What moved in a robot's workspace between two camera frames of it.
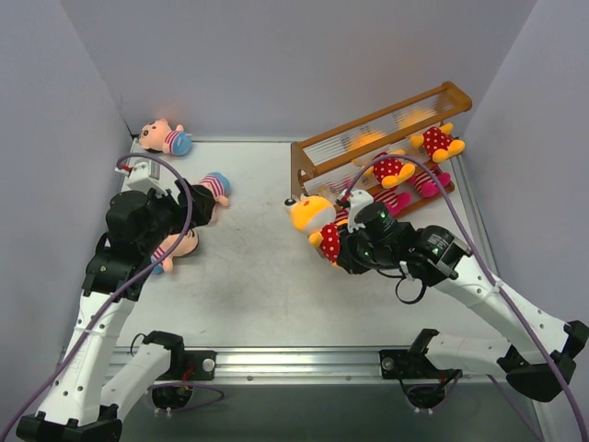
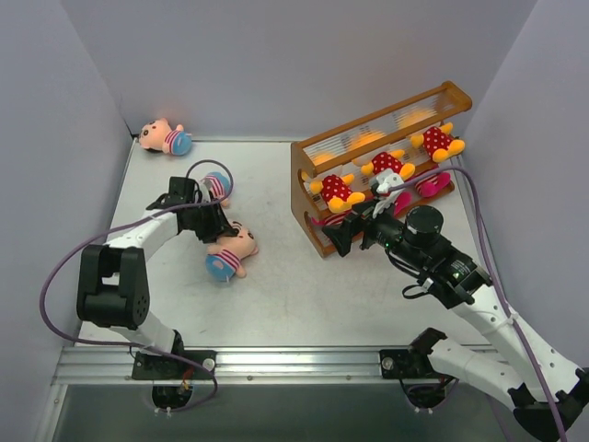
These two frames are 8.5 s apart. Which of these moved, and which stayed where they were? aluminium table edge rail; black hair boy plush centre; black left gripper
Moved: black left gripper
Stayed: black hair boy plush centre; aluminium table edge rail
